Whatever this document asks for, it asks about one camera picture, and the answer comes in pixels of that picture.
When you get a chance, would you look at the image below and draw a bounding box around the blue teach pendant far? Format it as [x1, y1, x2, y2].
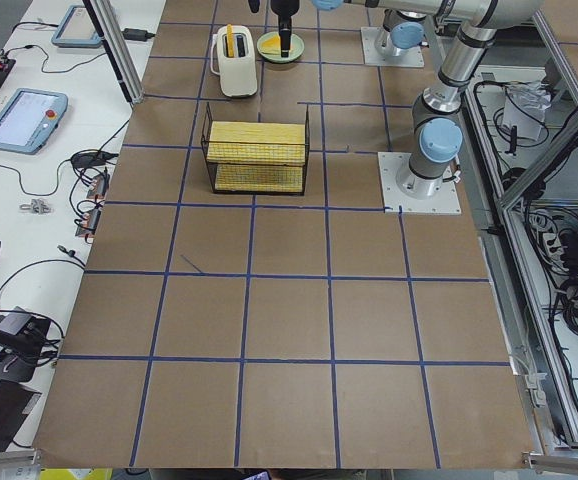
[51, 5, 102, 48]

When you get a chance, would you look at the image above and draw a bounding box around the triangular bread on plate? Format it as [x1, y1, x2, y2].
[257, 32, 281, 56]

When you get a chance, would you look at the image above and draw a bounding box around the light green plate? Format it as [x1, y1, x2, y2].
[257, 30, 306, 65]

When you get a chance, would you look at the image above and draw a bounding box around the white toaster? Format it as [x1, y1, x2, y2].
[210, 24, 258, 98]

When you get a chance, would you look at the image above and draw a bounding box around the blue teach pendant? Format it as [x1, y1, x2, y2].
[51, 5, 102, 48]
[0, 88, 69, 155]

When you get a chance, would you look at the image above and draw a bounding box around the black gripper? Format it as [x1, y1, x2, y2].
[270, 0, 299, 58]

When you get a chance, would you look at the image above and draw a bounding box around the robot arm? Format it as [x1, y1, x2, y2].
[362, 0, 542, 200]
[270, 0, 426, 59]

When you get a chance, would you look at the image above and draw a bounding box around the black wire basket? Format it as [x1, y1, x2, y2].
[200, 102, 311, 197]

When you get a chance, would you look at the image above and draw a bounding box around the bread slice in toaster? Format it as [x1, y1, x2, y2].
[225, 24, 235, 58]

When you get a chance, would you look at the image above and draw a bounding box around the blue teach pendant near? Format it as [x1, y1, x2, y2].
[0, 88, 69, 155]

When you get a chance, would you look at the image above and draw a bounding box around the wooden shelf in basket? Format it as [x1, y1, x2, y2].
[205, 120, 306, 192]

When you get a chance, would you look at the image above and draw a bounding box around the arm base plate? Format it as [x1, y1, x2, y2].
[378, 152, 462, 215]
[361, 23, 424, 68]

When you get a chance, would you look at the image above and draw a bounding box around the aluminium frame post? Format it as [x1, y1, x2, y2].
[83, 0, 144, 105]

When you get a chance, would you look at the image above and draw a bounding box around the black power adapter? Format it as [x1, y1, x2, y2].
[122, 28, 154, 42]

